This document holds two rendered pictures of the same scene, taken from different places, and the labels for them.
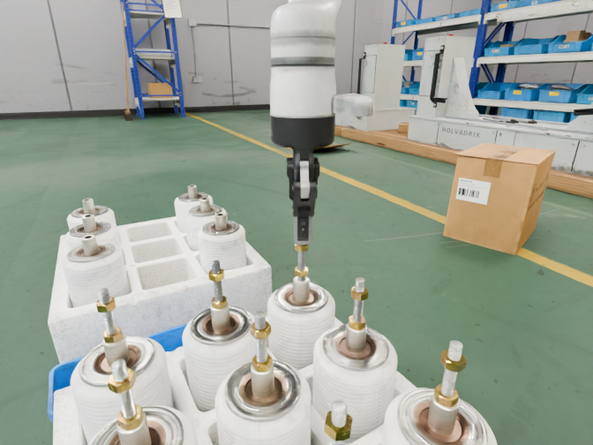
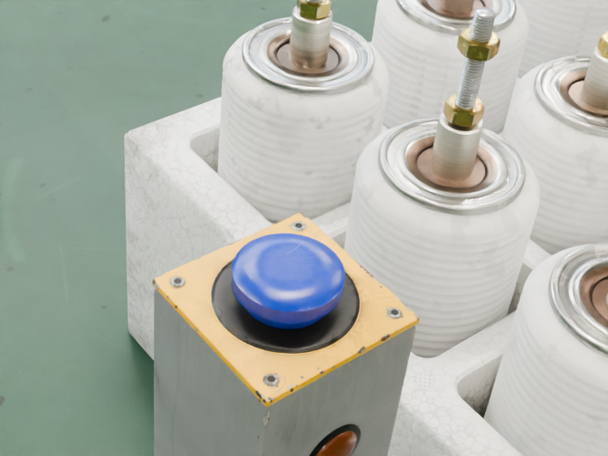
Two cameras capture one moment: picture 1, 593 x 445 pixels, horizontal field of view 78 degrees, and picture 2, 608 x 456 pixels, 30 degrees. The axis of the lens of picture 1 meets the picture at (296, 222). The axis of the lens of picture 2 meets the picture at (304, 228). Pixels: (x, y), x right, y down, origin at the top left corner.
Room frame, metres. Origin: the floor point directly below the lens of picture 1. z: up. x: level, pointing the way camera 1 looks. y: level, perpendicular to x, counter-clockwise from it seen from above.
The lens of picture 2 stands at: (0.01, -0.47, 0.60)
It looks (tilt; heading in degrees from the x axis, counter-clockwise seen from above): 41 degrees down; 78
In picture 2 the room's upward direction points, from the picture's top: 7 degrees clockwise
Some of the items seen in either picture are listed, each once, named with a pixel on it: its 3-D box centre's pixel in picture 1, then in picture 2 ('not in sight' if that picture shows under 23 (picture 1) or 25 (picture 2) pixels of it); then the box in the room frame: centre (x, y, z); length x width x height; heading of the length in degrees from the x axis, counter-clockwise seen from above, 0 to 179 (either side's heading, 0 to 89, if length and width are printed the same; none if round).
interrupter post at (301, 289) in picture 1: (301, 289); not in sight; (0.44, -0.01, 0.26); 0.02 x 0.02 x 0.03
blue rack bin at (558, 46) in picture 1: (576, 43); not in sight; (4.64, -3.21, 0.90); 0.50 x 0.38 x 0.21; 117
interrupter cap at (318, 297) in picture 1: (301, 297); not in sight; (0.44, -0.01, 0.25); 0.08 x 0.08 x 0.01
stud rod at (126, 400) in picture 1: (126, 400); not in sight; (0.22, 0.13, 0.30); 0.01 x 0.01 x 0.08
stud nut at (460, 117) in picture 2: not in sight; (463, 109); (0.18, -0.03, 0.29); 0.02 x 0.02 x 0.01; 43
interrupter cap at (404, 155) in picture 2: not in sight; (451, 166); (0.18, -0.03, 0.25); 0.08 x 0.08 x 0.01
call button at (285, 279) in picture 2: not in sight; (287, 287); (0.07, -0.18, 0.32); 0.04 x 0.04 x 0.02
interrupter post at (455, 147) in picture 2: not in sight; (455, 146); (0.18, -0.03, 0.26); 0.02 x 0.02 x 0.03
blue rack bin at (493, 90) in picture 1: (499, 90); not in sight; (5.44, -2.85, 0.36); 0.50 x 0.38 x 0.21; 117
